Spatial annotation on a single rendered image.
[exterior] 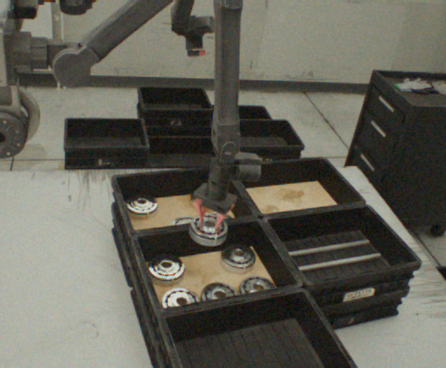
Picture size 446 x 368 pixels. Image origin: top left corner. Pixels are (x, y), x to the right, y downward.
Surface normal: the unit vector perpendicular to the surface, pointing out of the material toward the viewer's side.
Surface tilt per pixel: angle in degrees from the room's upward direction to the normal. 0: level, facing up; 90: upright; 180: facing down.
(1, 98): 90
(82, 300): 0
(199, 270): 0
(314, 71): 90
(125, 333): 0
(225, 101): 83
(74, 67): 83
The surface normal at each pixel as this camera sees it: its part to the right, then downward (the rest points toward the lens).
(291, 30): 0.22, 0.57
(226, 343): 0.12, -0.82
